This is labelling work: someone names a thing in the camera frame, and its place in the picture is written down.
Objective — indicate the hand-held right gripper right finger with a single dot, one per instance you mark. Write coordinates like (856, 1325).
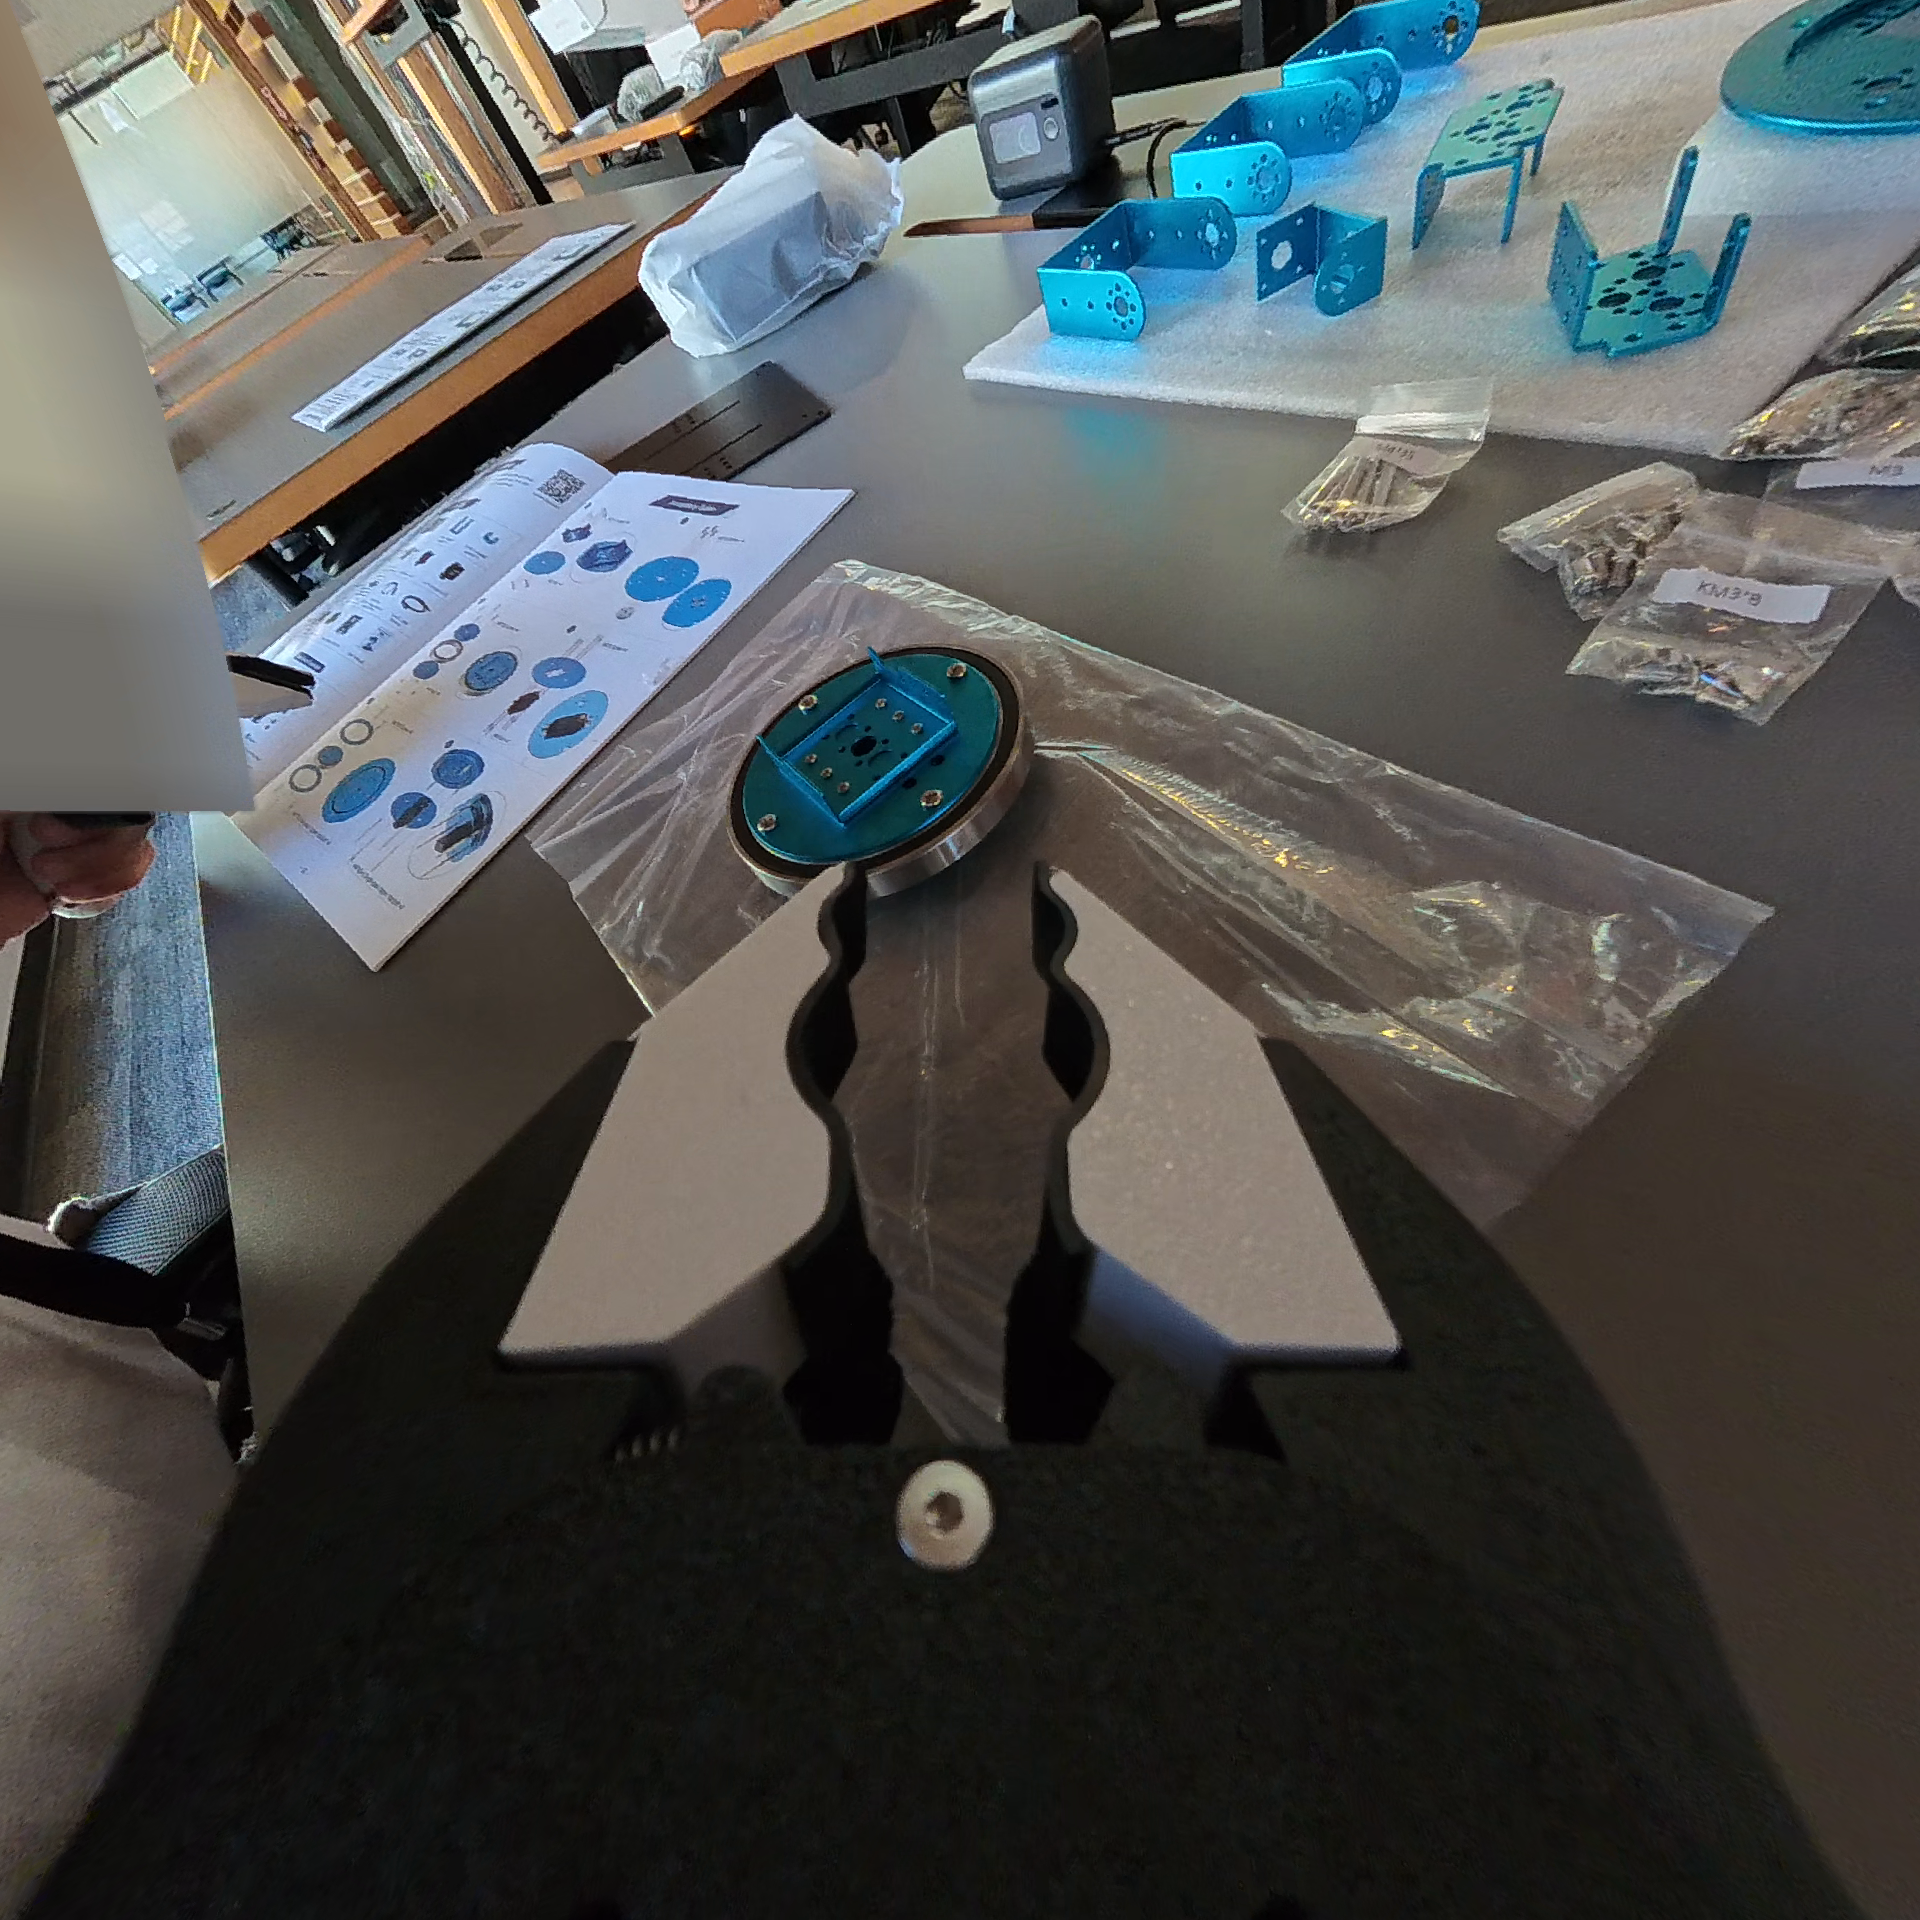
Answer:
(1229, 1200)

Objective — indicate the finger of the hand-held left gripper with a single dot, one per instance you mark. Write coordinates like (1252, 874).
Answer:
(269, 691)

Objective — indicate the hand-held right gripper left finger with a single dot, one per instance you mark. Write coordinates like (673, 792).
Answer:
(675, 1200)

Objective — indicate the grey desk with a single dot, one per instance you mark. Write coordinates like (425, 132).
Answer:
(1723, 1125)

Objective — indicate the person's left hand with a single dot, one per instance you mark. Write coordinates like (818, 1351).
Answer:
(60, 869)

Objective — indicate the assembly instruction booklet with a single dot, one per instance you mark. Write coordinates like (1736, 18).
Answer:
(450, 676)

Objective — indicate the clear plastic bag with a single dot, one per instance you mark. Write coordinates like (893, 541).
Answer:
(1276, 932)

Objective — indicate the long wood-edged side table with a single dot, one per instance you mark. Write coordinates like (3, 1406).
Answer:
(376, 390)

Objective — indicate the white printed paper strip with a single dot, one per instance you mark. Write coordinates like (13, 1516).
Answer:
(450, 331)

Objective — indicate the grey mesh office chair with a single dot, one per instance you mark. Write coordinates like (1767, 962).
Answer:
(149, 1215)

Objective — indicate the black perforated plate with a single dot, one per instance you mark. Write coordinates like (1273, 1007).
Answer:
(735, 416)

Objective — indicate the white plastic bag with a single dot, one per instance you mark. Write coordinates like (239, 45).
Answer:
(764, 240)

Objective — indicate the pile of small hardware bags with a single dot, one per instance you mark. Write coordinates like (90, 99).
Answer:
(1723, 600)

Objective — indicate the white foam sheet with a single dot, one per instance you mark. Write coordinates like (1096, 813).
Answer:
(1500, 376)

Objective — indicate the row of long blue brackets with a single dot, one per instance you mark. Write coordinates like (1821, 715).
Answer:
(1124, 270)

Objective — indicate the blue metal bracket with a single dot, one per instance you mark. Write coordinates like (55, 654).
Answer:
(1328, 264)
(1642, 294)
(1492, 130)

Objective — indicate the black camera device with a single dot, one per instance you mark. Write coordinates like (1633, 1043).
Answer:
(1035, 112)

